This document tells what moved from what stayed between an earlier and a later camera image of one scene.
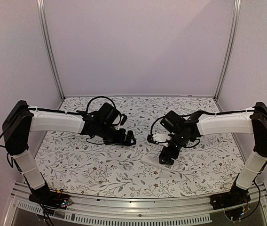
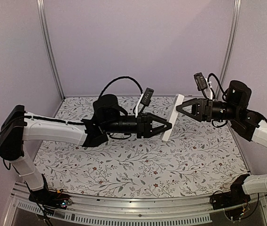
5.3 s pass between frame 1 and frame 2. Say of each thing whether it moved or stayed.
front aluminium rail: stayed
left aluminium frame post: stayed
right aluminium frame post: stayed
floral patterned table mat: stayed
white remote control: moved
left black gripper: moved
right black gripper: moved
